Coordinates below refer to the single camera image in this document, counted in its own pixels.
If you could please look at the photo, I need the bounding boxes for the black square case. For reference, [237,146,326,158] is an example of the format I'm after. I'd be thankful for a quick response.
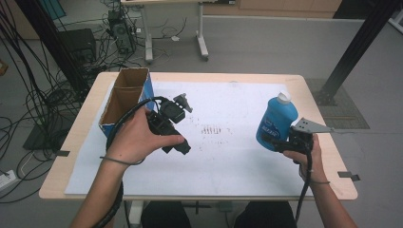
[58,28,98,65]

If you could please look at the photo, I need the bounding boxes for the white table leg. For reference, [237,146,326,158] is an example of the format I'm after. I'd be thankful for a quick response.
[126,199,146,228]

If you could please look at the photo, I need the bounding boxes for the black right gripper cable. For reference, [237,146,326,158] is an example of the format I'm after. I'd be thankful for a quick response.
[294,148,316,225]

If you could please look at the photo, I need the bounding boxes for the blue bottle with white cap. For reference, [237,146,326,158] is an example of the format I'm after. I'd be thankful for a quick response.
[255,90,299,153]

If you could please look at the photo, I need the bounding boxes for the thin dark wrist cord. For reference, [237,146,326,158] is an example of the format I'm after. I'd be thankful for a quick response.
[99,155,145,167]
[298,164,332,186]

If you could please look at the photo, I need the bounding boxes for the person's left leg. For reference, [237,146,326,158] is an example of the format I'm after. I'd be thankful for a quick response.
[139,200,193,228]

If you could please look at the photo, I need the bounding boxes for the black metal stand post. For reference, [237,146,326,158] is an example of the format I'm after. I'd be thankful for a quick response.
[317,0,403,106]
[13,0,90,93]

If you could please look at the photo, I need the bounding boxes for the person's right leg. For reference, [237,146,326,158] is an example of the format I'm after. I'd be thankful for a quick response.
[233,200,297,228]

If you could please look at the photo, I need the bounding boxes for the black computer tower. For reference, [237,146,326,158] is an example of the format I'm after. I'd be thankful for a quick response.
[106,9,138,55]

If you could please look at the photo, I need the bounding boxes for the person's right hand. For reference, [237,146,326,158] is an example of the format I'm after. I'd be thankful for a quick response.
[282,133,330,185]

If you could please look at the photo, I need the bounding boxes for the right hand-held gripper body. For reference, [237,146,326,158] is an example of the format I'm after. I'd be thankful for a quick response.
[278,117,336,165]

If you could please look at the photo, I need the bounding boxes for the wooden cabinet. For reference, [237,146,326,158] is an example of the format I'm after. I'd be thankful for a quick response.
[202,0,344,19]

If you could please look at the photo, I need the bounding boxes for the black floor mat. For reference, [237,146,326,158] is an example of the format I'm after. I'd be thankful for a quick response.
[22,118,74,152]

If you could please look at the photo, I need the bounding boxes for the person's left hand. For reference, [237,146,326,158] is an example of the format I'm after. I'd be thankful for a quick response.
[105,106,186,166]

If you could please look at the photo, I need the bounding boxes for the person's leg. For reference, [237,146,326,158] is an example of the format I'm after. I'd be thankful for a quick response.
[233,200,297,228]
[139,200,193,228]

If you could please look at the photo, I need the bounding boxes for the tangle of black cables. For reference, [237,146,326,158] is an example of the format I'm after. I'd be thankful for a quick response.
[0,0,142,204]

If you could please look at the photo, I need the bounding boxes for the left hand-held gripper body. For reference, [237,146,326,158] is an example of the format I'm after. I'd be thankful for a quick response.
[146,92,194,150]

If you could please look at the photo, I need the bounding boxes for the white desk frame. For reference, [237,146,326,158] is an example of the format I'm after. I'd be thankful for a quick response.
[120,0,237,65]

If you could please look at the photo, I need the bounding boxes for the white power strip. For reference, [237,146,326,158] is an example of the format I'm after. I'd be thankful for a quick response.
[0,169,17,192]

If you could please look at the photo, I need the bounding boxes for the blue cardboard box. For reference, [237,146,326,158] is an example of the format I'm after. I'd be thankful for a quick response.
[98,66,156,138]

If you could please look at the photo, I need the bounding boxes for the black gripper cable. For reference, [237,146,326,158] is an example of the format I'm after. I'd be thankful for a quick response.
[94,95,171,228]
[294,148,316,225]

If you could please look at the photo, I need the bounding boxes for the dark gridded floor mat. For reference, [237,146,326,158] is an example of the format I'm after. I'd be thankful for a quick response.
[305,78,371,130]

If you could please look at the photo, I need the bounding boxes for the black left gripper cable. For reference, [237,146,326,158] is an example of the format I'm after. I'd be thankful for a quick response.
[94,95,171,228]

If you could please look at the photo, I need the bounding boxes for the white paper sheet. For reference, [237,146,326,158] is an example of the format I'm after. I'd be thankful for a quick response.
[65,81,313,197]

